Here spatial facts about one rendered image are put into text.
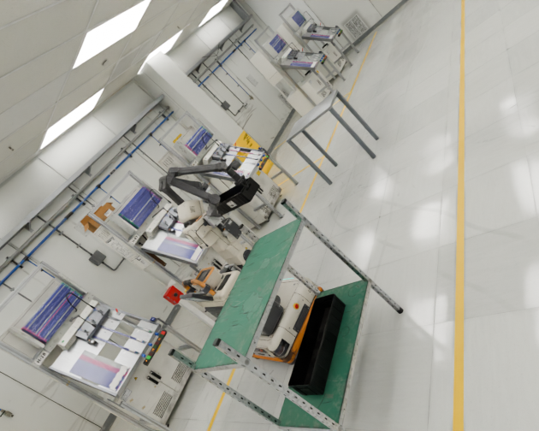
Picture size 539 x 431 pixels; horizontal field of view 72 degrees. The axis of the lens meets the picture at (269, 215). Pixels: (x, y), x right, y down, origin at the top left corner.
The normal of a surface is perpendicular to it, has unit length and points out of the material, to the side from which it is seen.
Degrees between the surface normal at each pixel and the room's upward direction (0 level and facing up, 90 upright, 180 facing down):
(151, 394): 90
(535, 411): 0
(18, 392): 90
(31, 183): 90
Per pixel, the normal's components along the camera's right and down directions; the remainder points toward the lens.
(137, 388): 0.62, -0.35
